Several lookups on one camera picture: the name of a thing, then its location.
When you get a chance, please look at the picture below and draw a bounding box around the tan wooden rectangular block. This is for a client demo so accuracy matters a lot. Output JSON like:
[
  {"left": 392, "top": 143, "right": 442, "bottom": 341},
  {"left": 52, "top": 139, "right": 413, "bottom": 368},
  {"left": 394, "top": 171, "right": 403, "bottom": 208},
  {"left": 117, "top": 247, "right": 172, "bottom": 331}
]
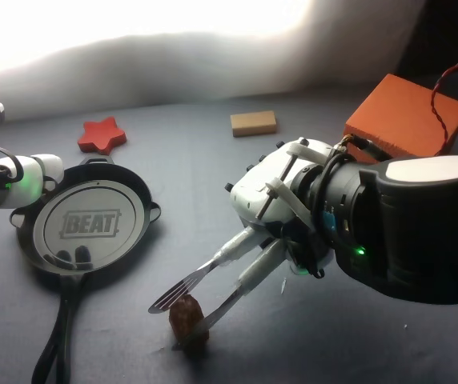
[{"left": 230, "top": 110, "right": 277, "bottom": 138}]

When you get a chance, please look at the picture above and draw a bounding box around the black frying pan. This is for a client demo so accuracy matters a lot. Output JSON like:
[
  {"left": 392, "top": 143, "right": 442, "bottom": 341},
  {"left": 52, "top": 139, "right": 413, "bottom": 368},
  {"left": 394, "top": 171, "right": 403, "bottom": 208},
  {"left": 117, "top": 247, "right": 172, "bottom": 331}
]
[{"left": 9, "top": 155, "right": 163, "bottom": 384}]

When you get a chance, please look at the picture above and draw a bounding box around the red black twisted cable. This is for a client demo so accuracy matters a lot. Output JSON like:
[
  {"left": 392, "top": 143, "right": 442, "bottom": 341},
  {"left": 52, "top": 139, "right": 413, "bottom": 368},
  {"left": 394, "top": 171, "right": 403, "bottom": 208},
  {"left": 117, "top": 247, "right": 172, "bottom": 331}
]
[{"left": 430, "top": 54, "right": 458, "bottom": 155}]

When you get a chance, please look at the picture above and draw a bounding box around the brown toy meat chunk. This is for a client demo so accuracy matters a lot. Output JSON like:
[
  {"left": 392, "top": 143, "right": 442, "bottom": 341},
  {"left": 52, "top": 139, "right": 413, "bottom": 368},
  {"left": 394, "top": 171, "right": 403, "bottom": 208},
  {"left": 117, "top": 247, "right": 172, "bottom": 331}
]
[{"left": 167, "top": 294, "right": 211, "bottom": 351}]

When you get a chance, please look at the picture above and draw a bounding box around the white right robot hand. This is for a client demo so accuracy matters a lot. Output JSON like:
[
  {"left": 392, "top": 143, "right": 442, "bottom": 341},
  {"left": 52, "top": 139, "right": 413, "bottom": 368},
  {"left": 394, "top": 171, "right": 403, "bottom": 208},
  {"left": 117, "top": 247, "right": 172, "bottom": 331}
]
[{"left": 224, "top": 138, "right": 336, "bottom": 279}]

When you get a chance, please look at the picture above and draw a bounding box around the red star block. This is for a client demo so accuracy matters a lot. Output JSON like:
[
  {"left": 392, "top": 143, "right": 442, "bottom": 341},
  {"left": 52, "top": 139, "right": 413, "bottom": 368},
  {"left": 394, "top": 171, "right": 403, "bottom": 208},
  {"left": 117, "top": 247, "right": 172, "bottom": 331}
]
[{"left": 77, "top": 116, "right": 128, "bottom": 156}]

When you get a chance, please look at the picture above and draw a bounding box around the grey table cloth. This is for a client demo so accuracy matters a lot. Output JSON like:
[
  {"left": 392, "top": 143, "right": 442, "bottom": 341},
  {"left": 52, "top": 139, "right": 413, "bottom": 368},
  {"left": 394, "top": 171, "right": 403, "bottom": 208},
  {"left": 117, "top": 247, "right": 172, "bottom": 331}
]
[{"left": 0, "top": 66, "right": 458, "bottom": 384}]

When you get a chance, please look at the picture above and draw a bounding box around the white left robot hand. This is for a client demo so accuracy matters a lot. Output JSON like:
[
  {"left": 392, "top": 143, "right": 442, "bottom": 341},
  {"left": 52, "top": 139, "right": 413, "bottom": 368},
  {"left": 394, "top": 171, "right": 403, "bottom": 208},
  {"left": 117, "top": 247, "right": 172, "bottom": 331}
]
[{"left": 0, "top": 90, "right": 65, "bottom": 211}]

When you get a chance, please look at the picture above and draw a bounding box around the white backdrop sheet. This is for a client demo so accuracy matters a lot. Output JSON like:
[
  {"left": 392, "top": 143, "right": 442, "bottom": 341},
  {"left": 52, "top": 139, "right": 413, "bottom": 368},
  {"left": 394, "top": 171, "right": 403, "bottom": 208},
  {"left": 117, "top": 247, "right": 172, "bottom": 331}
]
[{"left": 0, "top": 0, "right": 428, "bottom": 121}]

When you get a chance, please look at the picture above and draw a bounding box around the large orange block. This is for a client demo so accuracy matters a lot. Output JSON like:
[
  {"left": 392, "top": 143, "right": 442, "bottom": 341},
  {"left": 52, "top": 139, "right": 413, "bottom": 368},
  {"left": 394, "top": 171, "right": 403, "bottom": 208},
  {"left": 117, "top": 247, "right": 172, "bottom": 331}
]
[{"left": 343, "top": 73, "right": 458, "bottom": 165}]

